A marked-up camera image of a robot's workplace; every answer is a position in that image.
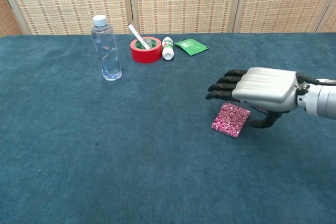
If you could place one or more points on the white marker pen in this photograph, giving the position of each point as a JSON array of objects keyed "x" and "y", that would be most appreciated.
[{"x": 136, "y": 35}]

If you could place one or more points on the red tape roll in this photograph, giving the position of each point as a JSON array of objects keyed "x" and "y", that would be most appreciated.
[{"x": 145, "y": 56}]

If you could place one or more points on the teal felt table cover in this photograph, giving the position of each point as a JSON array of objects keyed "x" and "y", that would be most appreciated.
[{"x": 131, "y": 155}]

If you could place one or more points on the small white green-label bottle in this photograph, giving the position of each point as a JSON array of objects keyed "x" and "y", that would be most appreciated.
[{"x": 168, "y": 51}]

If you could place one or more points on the clear plastic water bottle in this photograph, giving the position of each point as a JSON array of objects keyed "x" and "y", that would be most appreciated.
[{"x": 107, "y": 51}]

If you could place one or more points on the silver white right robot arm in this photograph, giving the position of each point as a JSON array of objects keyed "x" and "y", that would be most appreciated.
[{"x": 323, "y": 100}]

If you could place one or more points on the green foil packet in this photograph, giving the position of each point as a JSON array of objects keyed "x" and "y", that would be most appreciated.
[{"x": 191, "y": 47}]

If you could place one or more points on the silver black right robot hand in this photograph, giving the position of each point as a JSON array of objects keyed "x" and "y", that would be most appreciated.
[{"x": 265, "y": 87}]

